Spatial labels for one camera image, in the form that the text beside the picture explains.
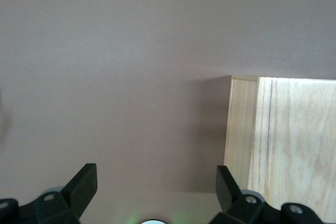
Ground light wooden cabinet box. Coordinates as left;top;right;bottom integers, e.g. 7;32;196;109
223;75;336;224

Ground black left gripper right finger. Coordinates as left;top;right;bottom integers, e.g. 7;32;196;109
208;165;324;224

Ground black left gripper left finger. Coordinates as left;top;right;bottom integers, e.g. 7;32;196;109
0;163;98;224

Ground brown table cover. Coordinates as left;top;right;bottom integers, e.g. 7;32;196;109
0;0;336;224

